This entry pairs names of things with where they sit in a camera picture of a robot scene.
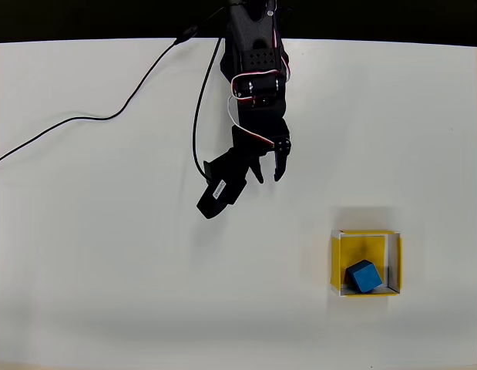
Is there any blue cube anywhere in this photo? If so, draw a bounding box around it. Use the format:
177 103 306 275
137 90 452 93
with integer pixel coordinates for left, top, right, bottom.
344 259 384 294

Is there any yellow paper box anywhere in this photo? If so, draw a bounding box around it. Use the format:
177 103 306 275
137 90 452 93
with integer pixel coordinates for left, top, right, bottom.
330 229 404 299

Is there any black webcam on gripper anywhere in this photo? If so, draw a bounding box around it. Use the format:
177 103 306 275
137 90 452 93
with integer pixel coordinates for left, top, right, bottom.
195 147 250 220

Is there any red white servo wire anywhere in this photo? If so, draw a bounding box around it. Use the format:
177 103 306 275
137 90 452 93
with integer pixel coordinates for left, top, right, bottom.
230 68 293 102
227 95 276 150

